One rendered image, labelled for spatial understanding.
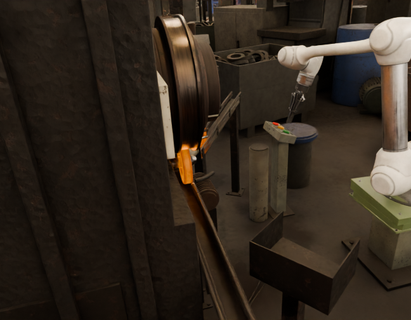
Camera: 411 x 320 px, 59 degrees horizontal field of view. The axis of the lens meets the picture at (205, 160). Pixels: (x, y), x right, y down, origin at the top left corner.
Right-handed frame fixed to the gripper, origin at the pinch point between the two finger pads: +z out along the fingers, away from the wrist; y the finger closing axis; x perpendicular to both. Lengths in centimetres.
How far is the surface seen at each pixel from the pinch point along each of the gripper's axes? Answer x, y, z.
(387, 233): 42, 61, 36
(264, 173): -4.9, 3.2, 37.2
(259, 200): -1, 3, 56
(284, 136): -2.3, 5.0, 10.8
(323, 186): 63, -23, 50
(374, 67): 187, -171, -43
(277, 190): 12, -2, 49
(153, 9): -65, -207, -31
